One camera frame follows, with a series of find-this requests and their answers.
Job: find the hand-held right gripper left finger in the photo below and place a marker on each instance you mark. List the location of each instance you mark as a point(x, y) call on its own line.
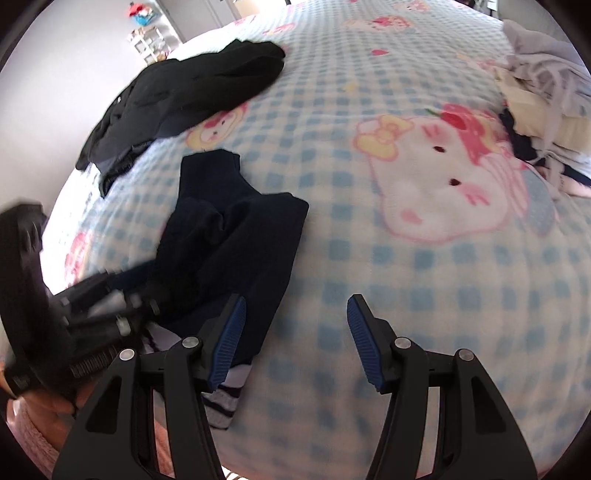
point(226, 346)

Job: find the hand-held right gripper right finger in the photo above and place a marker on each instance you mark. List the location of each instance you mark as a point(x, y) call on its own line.
point(364, 346)

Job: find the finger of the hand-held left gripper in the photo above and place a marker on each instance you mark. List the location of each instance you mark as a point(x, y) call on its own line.
point(106, 318)
point(101, 286)

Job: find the navy blue pants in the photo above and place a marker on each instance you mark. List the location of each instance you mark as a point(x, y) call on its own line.
point(231, 244)

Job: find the black clothes pile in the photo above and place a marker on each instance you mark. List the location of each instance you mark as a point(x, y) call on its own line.
point(184, 97)

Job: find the pile of light clothes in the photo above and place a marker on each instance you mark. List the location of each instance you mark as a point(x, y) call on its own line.
point(540, 60)

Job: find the person's left hand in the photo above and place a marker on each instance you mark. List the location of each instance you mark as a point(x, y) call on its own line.
point(69, 401)

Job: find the striped white navy garment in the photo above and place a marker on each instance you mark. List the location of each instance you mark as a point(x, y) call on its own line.
point(226, 397)

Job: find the blue checked printed blanket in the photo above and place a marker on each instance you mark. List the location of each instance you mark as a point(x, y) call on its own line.
point(392, 258)

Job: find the pink fluffy rug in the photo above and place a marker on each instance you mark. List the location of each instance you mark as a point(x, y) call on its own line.
point(32, 438)

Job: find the white small shelf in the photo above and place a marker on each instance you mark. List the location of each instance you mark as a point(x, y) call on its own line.
point(147, 44)

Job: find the dark navy folded garment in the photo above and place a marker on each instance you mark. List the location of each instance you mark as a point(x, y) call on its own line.
point(521, 138)

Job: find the pink folded garment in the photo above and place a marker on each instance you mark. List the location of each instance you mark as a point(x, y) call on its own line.
point(577, 188)

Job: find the red and blue toy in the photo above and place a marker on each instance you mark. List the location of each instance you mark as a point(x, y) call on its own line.
point(142, 13)

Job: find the grey door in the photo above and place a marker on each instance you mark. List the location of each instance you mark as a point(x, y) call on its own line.
point(198, 16)

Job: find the cream folded cloth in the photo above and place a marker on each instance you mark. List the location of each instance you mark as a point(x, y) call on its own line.
point(521, 97)

